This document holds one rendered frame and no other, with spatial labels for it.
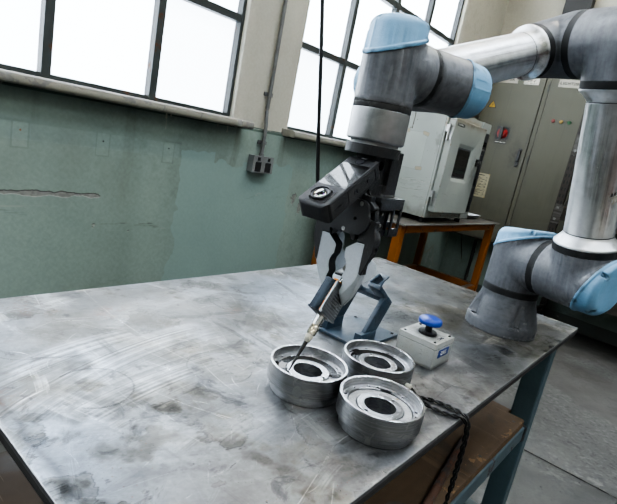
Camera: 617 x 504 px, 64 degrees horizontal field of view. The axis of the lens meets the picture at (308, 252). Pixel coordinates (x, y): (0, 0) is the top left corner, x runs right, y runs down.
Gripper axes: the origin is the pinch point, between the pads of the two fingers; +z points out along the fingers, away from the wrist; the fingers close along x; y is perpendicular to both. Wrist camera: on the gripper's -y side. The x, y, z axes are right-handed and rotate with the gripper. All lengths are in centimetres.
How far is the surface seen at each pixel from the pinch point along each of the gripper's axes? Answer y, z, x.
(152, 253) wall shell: 78, 46, 156
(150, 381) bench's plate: -19.3, 13.0, 10.8
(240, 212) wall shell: 129, 26, 155
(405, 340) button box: 20.5, 10.2, -2.6
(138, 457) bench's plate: -27.9, 13.0, -0.7
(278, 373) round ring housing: -8.5, 9.6, -0.1
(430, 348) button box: 20.4, 9.7, -7.1
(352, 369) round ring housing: 3.1, 10.5, -3.7
